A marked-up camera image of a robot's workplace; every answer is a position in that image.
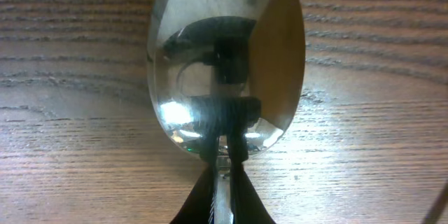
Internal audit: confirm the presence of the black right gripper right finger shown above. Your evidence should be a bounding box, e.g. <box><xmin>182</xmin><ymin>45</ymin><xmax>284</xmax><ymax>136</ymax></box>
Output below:
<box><xmin>228</xmin><ymin>136</ymin><xmax>275</xmax><ymax>224</ymax></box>

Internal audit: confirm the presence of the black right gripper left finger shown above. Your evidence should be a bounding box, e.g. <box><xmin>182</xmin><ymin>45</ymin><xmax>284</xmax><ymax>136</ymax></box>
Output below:
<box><xmin>170</xmin><ymin>136</ymin><xmax>218</xmax><ymax>224</ymax></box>

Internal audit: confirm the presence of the steel tablespoon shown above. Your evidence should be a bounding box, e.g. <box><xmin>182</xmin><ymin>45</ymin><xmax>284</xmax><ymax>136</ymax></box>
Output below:
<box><xmin>147</xmin><ymin>0</ymin><xmax>306</xmax><ymax>223</ymax></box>

